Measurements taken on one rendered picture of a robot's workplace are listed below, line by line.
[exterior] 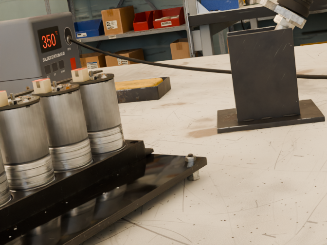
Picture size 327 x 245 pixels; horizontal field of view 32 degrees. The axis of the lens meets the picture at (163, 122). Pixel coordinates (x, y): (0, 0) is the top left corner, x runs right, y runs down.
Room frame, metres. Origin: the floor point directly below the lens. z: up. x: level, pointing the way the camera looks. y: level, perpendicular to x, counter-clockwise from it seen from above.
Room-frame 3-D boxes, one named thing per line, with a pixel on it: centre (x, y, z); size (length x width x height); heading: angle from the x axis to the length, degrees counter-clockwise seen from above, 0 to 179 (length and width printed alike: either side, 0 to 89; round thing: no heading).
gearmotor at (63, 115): (0.29, 0.05, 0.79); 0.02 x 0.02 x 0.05
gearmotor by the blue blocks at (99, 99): (0.32, 0.04, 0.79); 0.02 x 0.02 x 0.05
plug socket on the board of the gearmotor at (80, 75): (0.31, 0.04, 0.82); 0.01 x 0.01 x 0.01; 53
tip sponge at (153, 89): (0.59, 0.03, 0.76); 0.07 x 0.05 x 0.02; 74
